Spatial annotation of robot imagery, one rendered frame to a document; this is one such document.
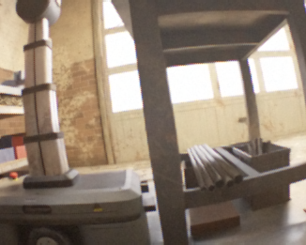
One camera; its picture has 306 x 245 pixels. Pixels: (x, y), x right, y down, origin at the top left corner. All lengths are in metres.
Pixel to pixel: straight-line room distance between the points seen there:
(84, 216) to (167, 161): 0.30
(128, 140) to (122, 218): 3.39
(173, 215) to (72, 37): 3.71
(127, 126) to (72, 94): 0.81
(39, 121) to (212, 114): 3.32
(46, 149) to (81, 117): 3.21
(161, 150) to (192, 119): 3.26
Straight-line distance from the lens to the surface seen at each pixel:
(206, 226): 1.22
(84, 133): 4.32
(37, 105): 1.16
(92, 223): 0.96
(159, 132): 1.00
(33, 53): 1.20
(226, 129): 4.31
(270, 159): 1.37
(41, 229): 1.00
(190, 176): 1.85
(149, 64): 1.02
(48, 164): 1.14
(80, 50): 4.43
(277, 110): 4.48
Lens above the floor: 0.43
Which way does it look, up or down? level
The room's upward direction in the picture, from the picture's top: 8 degrees counter-clockwise
